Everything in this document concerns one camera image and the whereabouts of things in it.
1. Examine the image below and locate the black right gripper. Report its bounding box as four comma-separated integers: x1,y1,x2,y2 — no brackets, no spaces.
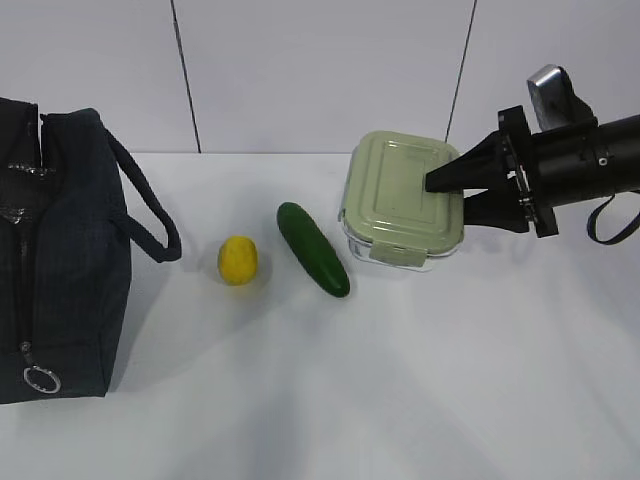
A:
424,105,558,238

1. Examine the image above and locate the green lid glass container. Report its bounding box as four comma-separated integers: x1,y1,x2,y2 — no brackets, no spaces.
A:
338,131,464,271

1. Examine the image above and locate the green cucumber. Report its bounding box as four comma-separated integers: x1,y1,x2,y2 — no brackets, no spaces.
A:
276,202,350,298

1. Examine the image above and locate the yellow lemon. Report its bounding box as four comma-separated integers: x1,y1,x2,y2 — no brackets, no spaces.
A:
217,236,259,286

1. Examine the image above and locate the dark blue lunch bag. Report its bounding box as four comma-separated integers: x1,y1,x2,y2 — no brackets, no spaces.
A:
1,99,182,404

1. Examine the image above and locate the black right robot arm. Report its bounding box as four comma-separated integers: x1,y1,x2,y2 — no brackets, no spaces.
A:
424,106,639,238

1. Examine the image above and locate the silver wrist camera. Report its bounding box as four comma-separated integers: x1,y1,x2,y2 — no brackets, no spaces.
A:
527,64,595,132

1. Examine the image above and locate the black cable loop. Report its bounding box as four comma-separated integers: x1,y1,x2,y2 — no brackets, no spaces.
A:
586,190,640,246

